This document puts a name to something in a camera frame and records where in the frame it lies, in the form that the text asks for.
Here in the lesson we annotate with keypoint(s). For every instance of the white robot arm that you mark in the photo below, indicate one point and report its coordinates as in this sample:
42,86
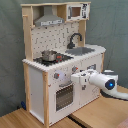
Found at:
106,82

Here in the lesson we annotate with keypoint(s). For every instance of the toy oven door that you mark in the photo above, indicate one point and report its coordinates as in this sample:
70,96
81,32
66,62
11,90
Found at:
64,97

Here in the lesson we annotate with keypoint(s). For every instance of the grey range hood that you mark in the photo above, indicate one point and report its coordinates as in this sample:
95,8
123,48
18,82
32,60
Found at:
48,18

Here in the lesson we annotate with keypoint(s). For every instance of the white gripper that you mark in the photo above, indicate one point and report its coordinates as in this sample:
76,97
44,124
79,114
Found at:
83,77

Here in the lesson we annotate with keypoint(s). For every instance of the right red stove knob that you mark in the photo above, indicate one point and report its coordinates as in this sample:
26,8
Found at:
74,69

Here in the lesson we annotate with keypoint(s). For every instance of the wooden toy kitchen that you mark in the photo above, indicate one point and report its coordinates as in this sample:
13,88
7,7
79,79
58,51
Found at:
40,84

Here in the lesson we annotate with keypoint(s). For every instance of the white toy microwave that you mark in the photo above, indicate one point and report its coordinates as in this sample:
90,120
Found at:
77,11

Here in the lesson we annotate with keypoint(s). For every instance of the black toy faucet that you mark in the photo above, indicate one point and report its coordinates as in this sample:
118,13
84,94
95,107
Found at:
71,44

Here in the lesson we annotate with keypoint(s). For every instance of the silver toy pot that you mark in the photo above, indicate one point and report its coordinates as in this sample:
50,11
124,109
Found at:
49,55

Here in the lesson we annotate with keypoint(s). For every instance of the left red stove knob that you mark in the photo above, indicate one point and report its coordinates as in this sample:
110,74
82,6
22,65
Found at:
56,75

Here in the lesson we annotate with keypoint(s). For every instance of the grey toy sink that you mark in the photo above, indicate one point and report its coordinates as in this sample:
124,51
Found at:
79,51

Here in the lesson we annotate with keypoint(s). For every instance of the red stove knob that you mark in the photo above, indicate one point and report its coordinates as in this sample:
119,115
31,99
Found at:
56,75
74,69

